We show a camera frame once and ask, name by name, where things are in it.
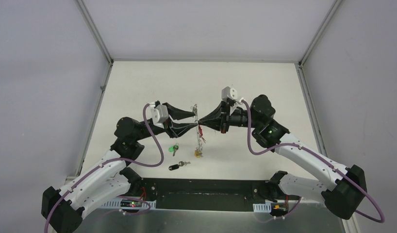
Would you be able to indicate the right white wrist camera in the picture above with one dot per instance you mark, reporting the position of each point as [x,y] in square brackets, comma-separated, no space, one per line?
[229,93]

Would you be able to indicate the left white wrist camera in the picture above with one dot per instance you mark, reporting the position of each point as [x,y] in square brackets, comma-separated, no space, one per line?
[159,114]

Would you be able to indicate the green tagged key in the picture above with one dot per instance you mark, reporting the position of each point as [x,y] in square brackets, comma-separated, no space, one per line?
[173,149]

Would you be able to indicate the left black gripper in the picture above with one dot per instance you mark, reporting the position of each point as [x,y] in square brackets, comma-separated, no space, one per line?
[168,123]

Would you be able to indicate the controller board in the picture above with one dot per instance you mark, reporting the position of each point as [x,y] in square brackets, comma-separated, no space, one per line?
[279,210]
[131,203]

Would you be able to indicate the left controller board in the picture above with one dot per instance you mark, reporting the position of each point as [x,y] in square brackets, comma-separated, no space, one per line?
[131,203]

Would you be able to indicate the right controller board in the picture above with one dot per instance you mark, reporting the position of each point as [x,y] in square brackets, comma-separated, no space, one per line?
[279,210]

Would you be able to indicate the large keyring with keys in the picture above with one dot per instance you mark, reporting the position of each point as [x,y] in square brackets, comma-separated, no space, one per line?
[200,140]

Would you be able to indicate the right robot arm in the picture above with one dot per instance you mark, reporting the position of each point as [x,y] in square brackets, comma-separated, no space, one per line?
[340,188]

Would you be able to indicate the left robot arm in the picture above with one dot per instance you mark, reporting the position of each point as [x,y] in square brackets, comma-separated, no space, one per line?
[65,208]

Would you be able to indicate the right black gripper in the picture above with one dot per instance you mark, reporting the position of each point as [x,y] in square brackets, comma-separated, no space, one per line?
[219,118]

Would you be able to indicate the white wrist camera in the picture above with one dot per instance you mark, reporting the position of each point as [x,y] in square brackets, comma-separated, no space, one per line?
[159,114]
[229,93]

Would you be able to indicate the black tagged key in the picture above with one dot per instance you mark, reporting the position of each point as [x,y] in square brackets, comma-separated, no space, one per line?
[178,165]

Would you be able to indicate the aluminium frame rail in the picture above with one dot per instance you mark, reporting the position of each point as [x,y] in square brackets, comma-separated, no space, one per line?
[287,185]

